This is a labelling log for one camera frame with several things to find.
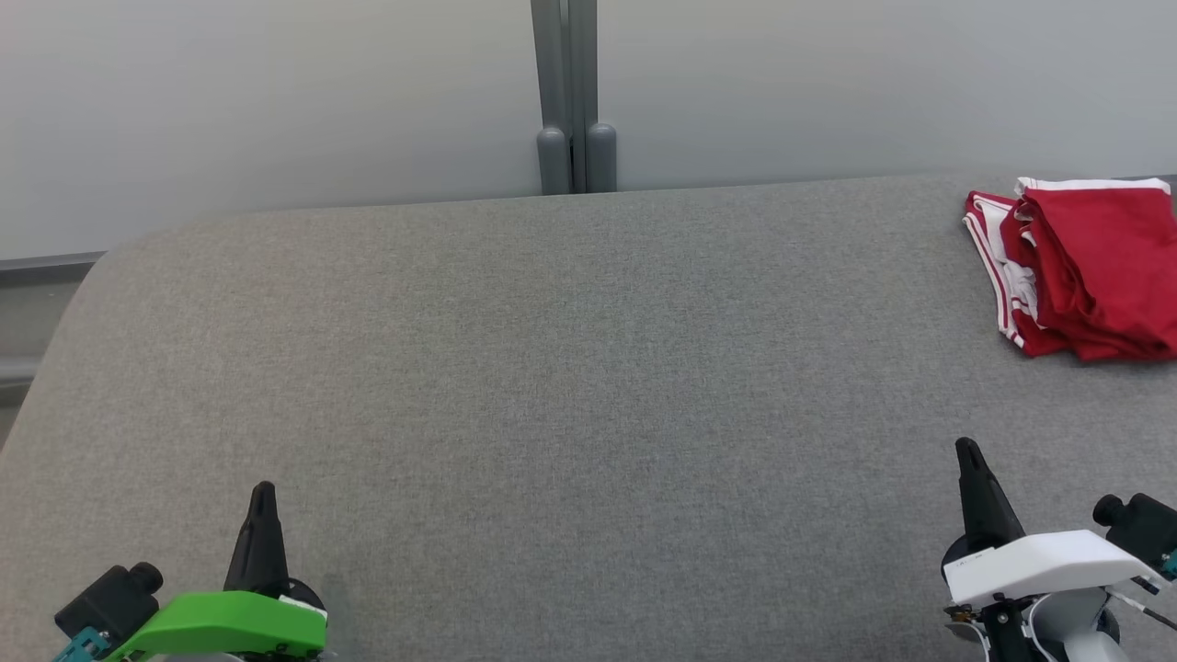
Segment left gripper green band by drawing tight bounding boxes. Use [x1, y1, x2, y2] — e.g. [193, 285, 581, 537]
[99, 481, 329, 662]

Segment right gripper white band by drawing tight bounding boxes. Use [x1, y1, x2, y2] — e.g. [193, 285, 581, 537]
[941, 438, 1164, 608]

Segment red jersey with number 23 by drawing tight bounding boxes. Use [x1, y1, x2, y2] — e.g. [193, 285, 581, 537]
[963, 190, 1072, 358]

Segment red shorts with white stripe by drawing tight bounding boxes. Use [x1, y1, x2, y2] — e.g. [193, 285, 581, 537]
[1002, 177, 1177, 361]

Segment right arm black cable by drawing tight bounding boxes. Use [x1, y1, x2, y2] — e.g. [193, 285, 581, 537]
[1108, 588, 1177, 633]

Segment left teal cable connector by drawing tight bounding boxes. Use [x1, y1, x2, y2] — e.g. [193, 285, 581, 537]
[51, 627, 111, 662]

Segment grey wall base rail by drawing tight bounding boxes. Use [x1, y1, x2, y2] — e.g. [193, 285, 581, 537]
[0, 252, 108, 275]

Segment grey double metal post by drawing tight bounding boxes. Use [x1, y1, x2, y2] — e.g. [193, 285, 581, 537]
[530, 0, 618, 196]

